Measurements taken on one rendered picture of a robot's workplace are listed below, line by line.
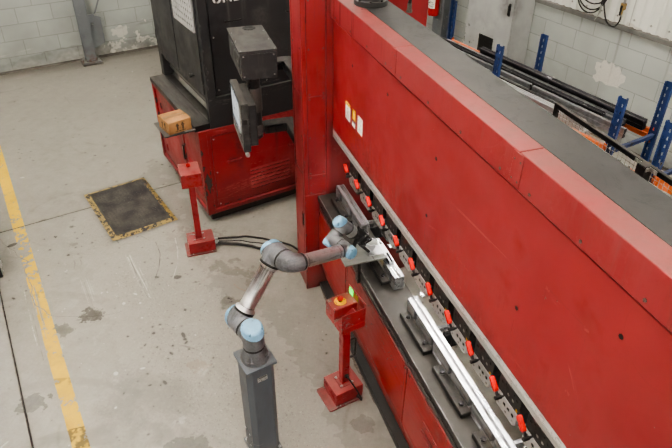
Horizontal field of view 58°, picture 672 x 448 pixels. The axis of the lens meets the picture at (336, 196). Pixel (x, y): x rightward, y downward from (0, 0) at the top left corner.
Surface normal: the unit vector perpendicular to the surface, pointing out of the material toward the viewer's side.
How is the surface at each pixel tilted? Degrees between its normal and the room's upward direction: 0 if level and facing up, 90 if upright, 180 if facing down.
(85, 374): 0
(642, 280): 90
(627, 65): 90
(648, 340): 90
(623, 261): 90
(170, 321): 0
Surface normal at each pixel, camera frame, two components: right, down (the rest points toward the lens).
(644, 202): 0.00, -0.83
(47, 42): 0.52, 0.48
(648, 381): -0.95, 0.18
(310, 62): 0.33, 0.52
